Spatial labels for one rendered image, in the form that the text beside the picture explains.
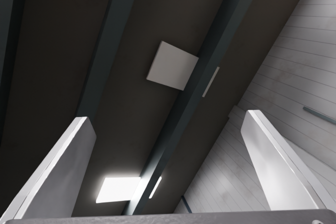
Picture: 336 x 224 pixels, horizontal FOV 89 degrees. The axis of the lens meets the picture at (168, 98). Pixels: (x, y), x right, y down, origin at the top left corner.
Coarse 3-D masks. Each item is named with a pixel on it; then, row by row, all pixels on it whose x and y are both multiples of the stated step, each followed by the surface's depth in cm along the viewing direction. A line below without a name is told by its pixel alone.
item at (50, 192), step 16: (80, 128) 10; (64, 144) 9; (80, 144) 10; (48, 160) 8; (64, 160) 8; (80, 160) 10; (32, 176) 7; (48, 176) 7; (64, 176) 8; (80, 176) 10; (32, 192) 7; (48, 192) 7; (64, 192) 8; (16, 208) 6; (32, 208) 6; (48, 208) 7; (64, 208) 8
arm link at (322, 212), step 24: (96, 216) 5; (120, 216) 5; (144, 216) 5; (168, 216) 5; (192, 216) 5; (216, 216) 5; (240, 216) 5; (264, 216) 5; (288, 216) 5; (312, 216) 5
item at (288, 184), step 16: (256, 112) 10; (256, 128) 10; (272, 128) 9; (256, 144) 10; (272, 144) 8; (288, 144) 8; (256, 160) 10; (272, 160) 8; (288, 160) 7; (272, 176) 8; (288, 176) 7; (304, 176) 7; (272, 192) 8; (288, 192) 7; (304, 192) 6; (320, 192) 6; (272, 208) 8; (288, 208) 7; (304, 208) 6
